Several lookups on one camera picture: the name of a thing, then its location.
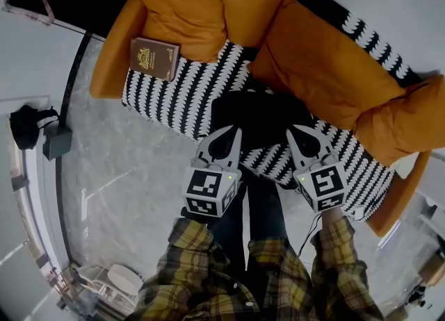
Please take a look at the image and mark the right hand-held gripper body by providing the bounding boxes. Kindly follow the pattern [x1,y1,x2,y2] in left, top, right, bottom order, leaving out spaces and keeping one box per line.
[293,154,348,213]

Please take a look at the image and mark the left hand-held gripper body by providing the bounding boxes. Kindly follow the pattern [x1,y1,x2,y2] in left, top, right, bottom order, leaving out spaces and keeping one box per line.
[182,156,243,218]

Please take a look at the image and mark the black bag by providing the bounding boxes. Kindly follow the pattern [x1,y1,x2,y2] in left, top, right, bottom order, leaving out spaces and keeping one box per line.
[9,104,59,151]
[210,89,316,161]

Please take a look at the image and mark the orange sofa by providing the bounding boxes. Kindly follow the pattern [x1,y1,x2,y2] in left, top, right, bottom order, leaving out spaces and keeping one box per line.
[89,0,445,239]

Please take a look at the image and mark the person's right forearm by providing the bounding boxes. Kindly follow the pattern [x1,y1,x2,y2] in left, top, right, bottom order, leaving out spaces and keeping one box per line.
[311,204,368,299]

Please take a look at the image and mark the person's left forearm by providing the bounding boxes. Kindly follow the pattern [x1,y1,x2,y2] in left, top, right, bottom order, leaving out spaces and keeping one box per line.
[156,217,216,279]

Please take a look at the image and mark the person's left leg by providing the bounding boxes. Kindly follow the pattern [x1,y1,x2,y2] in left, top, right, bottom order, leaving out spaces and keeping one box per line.
[208,170,250,279]

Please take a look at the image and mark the person's leg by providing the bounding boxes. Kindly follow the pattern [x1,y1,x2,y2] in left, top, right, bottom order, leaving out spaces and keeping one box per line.
[247,173,289,244]
[208,170,250,279]

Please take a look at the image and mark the black white patterned blanket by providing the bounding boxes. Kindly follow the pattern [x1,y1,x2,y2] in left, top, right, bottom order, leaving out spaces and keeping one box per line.
[121,0,432,223]

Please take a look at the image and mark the person's right leg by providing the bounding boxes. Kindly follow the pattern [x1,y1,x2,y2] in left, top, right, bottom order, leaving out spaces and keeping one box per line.
[247,173,289,244]

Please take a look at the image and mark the white plush pillow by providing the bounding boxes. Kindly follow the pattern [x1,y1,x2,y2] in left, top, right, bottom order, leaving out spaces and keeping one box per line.
[391,151,420,180]

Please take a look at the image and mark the large square orange cushion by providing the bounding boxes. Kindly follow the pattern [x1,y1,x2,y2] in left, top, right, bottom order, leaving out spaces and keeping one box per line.
[353,74,445,167]
[130,0,234,64]

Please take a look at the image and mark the long orange cushion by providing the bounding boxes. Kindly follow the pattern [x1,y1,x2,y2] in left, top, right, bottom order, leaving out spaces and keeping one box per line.
[246,0,407,131]

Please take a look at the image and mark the brown book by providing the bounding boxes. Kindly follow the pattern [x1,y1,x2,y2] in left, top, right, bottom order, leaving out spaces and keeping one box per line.
[129,37,181,83]

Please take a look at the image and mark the yellow plaid shirt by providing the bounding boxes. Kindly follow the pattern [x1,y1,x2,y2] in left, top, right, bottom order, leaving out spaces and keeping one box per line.
[127,217,383,321]

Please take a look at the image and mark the brown cardboard box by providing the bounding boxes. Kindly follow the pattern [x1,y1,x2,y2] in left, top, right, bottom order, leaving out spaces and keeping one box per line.
[419,249,445,288]

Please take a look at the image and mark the black box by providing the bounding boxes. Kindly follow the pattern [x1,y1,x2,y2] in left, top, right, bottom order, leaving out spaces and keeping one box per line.
[42,125,73,161]

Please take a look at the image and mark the small orange cushion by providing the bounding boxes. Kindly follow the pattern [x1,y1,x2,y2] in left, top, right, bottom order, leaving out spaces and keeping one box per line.
[215,0,286,51]

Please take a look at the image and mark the metal shelf rack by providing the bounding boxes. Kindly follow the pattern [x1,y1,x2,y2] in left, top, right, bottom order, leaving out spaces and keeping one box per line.
[44,263,105,315]

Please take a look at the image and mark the black wrist strap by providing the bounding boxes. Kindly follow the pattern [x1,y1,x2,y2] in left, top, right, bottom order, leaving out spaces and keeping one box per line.
[180,207,209,223]

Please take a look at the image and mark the black cable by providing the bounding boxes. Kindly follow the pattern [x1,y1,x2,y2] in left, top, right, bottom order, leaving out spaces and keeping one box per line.
[297,213,323,258]

